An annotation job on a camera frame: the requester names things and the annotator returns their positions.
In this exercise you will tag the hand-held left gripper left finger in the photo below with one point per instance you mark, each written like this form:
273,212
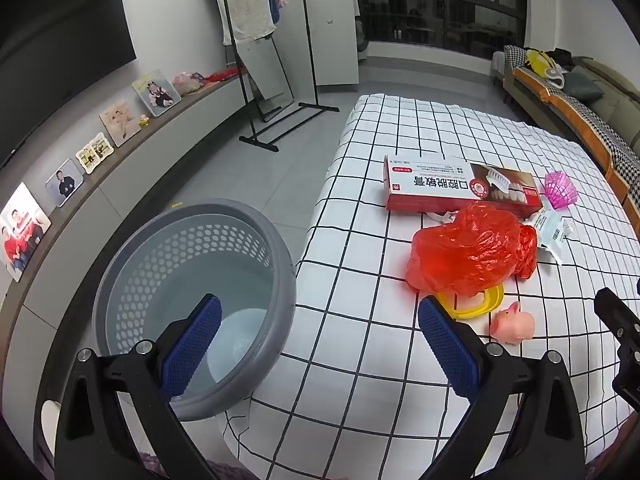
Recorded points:
192,347

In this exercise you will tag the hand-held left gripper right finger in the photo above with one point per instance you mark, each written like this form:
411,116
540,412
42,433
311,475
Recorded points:
450,350

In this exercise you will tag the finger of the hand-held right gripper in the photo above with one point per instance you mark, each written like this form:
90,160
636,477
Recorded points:
617,312
630,370

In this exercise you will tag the pink rubber pig toy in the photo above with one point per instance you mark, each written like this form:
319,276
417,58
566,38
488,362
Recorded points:
515,325

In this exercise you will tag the grey perforated plastic basket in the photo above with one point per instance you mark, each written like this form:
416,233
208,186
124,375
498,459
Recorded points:
150,260

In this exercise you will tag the red plastic bag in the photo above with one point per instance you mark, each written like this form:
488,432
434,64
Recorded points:
465,250

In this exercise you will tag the white labelled paper packet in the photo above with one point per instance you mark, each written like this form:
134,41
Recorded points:
550,230

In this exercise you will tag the small pink plastic basket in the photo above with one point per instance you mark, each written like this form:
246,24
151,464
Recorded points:
561,190

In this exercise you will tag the red silver toothpaste box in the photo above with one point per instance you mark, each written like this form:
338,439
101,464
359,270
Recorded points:
450,190

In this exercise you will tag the white black grid sheet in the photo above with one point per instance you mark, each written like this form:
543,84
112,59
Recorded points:
380,310

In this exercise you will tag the red family photo print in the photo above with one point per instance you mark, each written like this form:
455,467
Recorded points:
22,235

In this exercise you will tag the green grey sofa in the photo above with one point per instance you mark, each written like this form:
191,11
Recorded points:
615,105

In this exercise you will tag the man portrait photo print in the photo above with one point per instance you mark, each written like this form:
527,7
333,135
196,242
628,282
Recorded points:
65,183

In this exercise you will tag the black metal clothes rack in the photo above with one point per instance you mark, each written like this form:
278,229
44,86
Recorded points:
258,144

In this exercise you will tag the yellow group photo print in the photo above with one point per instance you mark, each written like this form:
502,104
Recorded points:
95,153

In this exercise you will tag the grey cushion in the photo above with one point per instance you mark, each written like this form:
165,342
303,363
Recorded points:
582,85

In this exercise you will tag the small yellow pink toy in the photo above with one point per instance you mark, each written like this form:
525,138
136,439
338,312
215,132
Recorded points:
144,121

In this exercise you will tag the baby photo print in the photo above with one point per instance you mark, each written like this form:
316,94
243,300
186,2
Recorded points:
120,122

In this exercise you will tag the white bag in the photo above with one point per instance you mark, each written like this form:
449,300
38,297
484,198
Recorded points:
554,78

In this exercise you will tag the black cloth item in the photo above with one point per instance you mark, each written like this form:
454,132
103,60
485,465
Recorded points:
562,56

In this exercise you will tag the yellow cloth item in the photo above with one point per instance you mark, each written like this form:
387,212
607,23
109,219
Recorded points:
539,60

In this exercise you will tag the pink plush toy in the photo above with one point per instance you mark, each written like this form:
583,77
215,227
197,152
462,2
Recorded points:
186,82

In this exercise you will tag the red flat item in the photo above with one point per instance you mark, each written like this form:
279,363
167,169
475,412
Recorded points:
225,75

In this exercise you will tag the leaning black framed mirror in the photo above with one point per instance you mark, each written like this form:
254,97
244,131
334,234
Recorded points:
265,75

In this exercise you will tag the white cabinet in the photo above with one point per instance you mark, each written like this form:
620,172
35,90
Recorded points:
332,35

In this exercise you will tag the dark balcony window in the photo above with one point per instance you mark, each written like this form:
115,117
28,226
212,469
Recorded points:
425,10

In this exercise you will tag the white hanging towel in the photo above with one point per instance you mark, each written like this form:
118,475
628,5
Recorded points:
245,10

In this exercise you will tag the black wall television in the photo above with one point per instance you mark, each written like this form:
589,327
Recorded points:
50,35

